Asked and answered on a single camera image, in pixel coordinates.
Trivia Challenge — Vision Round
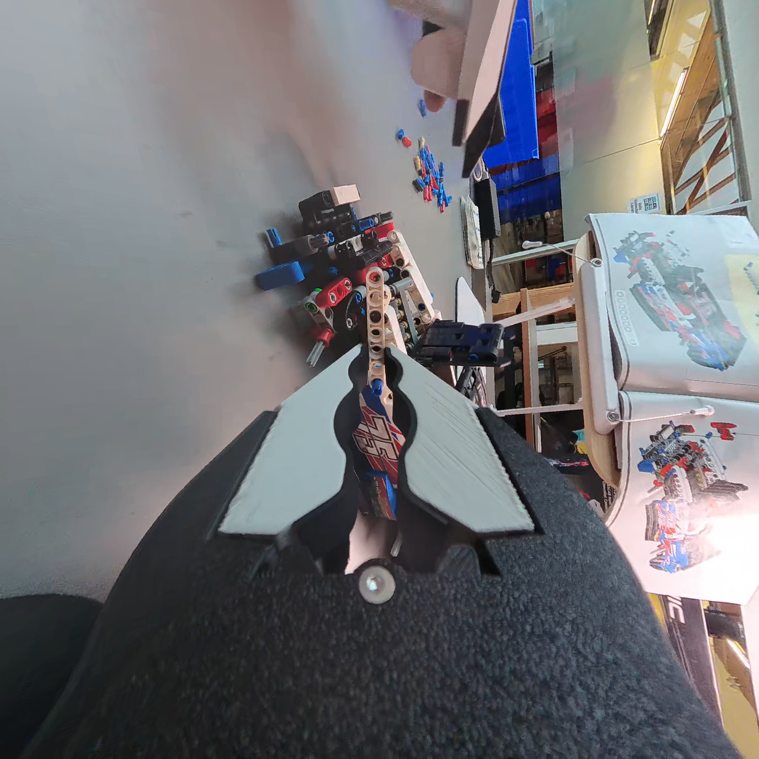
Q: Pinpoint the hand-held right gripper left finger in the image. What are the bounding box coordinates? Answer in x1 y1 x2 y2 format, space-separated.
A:
218 345 363 573

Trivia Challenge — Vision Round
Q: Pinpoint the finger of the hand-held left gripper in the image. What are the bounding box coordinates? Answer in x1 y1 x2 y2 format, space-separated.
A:
410 28 464 115
452 0 519 179

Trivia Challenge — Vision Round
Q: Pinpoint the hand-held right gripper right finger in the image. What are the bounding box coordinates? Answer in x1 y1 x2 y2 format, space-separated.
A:
388 349 538 571

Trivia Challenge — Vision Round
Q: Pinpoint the pile of small brick pins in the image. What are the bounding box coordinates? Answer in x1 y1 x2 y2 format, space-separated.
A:
394 98 454 211

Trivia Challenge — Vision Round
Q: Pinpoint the white brick beam with holes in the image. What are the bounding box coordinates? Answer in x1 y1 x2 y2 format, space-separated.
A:
363 266 397 416

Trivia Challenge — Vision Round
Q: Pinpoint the toy brick race car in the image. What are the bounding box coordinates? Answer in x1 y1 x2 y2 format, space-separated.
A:
255 184 506 525

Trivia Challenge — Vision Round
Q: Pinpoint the grey desk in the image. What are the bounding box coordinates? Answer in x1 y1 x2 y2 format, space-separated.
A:
0 0 493 600

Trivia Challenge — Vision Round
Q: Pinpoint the open blue plastic bin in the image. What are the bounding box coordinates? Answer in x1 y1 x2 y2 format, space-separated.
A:
483 0 540 170

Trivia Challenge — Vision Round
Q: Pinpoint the black power bank with display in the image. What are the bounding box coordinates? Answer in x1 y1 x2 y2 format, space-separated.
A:
472 168 503 241

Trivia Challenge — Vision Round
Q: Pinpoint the toy car set box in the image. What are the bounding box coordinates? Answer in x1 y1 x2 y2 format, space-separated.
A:
649 593 759 759

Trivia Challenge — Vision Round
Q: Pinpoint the open instruction booklet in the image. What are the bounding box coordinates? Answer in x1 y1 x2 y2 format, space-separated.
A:
587 212 759 606

